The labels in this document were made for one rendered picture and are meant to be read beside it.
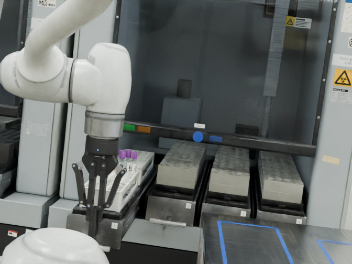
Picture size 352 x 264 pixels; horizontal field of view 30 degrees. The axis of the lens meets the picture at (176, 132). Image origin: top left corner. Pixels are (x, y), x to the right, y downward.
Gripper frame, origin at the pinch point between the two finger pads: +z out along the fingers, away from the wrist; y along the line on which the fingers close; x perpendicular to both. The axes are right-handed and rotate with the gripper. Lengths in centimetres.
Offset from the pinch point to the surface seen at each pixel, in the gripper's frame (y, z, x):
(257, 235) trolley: -38.2, -2.0, -0.9
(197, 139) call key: -19.9, -17.4, -35.6
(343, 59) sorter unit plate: -57, -44, -39
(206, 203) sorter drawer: -24.8, -0.7, -30.3
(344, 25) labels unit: -56, -53, -39
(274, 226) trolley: -42.6, -2.0, -11.7
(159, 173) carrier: -10.1, -5.7, -37.7
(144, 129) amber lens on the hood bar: -4.6, -18.0, -36.5
